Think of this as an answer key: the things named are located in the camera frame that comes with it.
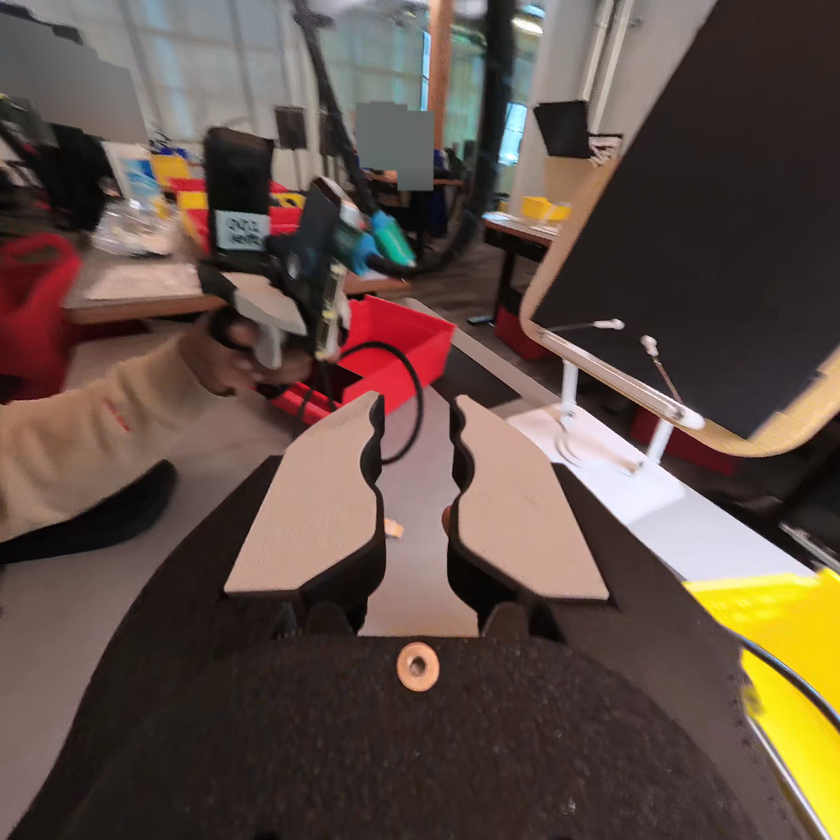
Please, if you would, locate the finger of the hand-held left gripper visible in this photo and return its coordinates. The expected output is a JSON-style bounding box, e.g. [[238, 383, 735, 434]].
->
[[225, 272, 309, 336]]

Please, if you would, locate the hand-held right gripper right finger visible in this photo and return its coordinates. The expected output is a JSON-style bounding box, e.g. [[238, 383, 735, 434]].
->
[[446, 394, 611, 623]]

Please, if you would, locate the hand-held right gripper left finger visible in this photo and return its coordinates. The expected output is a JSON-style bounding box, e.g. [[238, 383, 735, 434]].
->
[[223, 390, 388, 621]]

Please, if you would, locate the red plastic bin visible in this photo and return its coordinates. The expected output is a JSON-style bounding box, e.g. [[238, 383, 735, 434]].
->
[[269, 295, 457, 424]]

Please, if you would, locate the person's left forearm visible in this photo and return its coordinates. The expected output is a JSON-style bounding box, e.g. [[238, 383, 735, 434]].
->
[[0, 341, 217, 542]]

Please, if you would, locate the person's left hand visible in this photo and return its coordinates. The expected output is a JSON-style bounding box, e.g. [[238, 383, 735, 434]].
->
[[187, 308, 316, 398]]

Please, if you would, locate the red ribbed bin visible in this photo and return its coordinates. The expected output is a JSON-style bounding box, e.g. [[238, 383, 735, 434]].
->
[[164, 176, 309, 240]]

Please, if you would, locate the black sign on stand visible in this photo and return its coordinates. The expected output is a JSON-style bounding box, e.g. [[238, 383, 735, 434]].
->
[[274, 105, 308, 151]]

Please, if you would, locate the white blue packet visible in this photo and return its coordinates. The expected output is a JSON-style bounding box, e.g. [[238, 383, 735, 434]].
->
[[123, 156, 164, 201]]

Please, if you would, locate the clear plastic bag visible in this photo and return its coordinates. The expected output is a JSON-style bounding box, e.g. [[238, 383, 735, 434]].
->
[[98, 197, 181, 258]]

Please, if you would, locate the white board stand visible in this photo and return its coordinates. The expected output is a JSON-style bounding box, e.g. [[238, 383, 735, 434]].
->
[[508, 318, 802, 581]]

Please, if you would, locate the red storage box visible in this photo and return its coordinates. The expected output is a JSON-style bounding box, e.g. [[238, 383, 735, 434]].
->
[[495, 305, 555, 361]]

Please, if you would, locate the red plastic basket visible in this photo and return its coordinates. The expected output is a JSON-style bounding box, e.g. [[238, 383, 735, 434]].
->
[[0, 233, 83, 403]]

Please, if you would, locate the wooden column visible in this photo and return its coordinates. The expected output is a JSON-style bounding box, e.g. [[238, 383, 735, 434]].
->
[[430, 0, 455, 152]]

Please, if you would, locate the wood-framed black board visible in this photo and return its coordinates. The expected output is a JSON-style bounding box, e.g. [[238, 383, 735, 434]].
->
[[518, 0, 840, 458], [533, 100, 624, 198]]

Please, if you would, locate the thin black cable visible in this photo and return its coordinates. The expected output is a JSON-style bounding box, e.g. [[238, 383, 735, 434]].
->
[[294, 341, 426, 466]]

